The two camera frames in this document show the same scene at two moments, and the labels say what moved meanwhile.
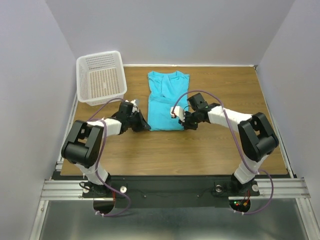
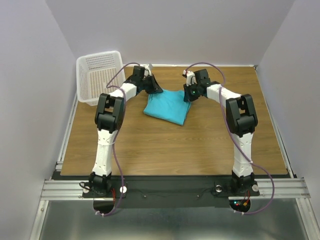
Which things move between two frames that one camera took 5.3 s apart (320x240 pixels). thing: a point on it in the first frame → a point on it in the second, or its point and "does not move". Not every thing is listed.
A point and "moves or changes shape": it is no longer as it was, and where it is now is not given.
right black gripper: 188,122 → 188,96
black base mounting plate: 139,192 does not move
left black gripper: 139,120 → 154,85
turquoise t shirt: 164,90 moves or changes shape
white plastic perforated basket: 100,78 does not move
